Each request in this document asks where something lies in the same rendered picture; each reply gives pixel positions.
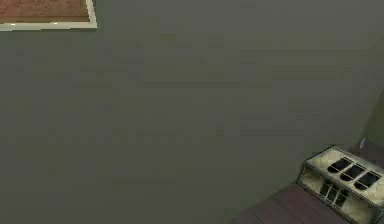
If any white framed brown picture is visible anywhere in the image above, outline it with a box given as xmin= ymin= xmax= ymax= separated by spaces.
xmin=0 ymin=0 xmax=99 ymax=32

